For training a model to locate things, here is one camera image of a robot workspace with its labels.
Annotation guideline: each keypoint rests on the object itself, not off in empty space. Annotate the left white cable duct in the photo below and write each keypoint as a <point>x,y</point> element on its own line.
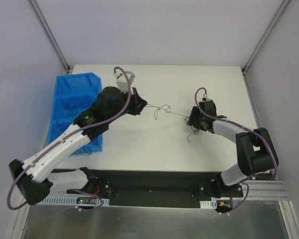
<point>74,201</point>

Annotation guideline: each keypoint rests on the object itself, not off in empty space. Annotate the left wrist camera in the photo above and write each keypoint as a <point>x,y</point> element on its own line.
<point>122,83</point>

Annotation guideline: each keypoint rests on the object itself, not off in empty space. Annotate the aluminium front rail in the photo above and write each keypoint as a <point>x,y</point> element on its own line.
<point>255,189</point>

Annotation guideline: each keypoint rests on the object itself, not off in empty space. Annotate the right white cable duct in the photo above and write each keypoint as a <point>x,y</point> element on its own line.
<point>211,204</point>

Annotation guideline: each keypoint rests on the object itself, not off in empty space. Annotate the aluminium corner post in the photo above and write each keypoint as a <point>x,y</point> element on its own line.
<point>284,4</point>
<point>49,35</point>

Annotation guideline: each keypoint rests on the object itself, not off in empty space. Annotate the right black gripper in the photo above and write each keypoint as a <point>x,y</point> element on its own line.
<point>197,119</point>

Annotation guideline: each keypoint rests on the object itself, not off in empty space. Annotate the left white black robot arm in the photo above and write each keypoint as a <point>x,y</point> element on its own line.
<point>34,177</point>

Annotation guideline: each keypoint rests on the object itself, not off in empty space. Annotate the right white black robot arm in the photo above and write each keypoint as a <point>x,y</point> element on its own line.
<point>254,148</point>

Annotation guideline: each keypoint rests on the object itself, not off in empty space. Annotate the blue plastic compartment bin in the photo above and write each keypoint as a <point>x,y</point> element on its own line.
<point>73,94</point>

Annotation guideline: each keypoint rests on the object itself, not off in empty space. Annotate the white cable duct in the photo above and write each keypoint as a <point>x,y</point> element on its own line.
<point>211,204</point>
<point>74,201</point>

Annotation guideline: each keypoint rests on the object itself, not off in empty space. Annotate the left aluminium corner post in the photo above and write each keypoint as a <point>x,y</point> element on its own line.
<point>49,35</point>

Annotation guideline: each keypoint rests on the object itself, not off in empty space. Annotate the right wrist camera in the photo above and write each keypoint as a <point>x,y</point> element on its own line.
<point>205,97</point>

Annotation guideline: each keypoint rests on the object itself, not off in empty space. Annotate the right aluminium corner post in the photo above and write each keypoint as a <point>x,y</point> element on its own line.
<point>284,4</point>

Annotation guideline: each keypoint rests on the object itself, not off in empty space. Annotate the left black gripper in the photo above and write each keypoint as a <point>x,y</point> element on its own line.
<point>135,102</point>

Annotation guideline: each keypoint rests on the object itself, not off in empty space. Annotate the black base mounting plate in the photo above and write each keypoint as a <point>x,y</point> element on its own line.
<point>156,199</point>

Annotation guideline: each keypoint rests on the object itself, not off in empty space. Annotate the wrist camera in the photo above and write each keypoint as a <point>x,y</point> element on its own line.
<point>205,97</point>
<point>122,83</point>

